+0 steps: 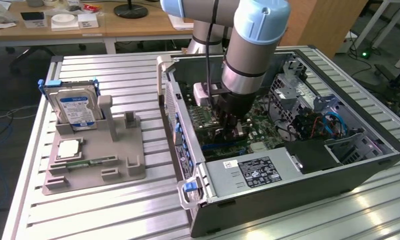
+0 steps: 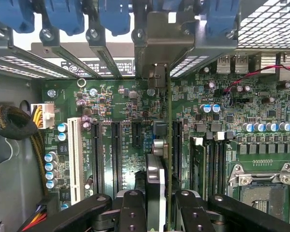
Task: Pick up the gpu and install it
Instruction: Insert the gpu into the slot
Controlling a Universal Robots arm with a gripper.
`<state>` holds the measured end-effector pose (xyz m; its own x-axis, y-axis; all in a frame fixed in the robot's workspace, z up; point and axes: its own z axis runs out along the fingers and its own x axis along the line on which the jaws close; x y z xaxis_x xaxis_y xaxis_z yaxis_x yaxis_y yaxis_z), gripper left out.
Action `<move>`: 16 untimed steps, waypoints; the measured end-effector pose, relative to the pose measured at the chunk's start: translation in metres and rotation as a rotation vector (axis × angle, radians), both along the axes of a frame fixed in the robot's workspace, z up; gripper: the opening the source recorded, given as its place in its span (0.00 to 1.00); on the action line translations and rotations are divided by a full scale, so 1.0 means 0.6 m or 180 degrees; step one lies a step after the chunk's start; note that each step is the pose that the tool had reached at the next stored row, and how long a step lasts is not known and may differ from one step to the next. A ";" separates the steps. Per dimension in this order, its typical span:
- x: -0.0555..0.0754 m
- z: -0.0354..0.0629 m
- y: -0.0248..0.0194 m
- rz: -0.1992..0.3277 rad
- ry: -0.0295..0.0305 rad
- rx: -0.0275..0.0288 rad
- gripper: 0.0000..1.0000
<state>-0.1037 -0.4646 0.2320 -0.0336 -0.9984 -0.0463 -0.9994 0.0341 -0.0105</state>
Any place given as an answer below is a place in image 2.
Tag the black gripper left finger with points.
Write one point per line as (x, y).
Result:
(133, 212)

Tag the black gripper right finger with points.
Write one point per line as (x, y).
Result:
(193, 215)

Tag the installed black RAM stick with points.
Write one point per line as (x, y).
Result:
(198, 166)

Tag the long black expansion slot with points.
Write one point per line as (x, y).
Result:
(177, 149)
(97, 157)
(117, 157)

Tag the CPU socket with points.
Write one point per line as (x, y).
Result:
(263, 193)

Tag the white expansion slot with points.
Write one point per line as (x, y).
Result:
(75, 159)

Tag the short black expansion slot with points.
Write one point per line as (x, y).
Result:
(137, 134)

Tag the green motherboard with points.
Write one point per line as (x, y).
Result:
(232, 116)

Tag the open PC case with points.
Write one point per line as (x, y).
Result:
(12, 169)

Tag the white power connector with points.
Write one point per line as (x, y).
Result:
(47, 116)

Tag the blue slot latch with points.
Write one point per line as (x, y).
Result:
(114, 17)
(12, 14)
(222, 17)
(65, 17)

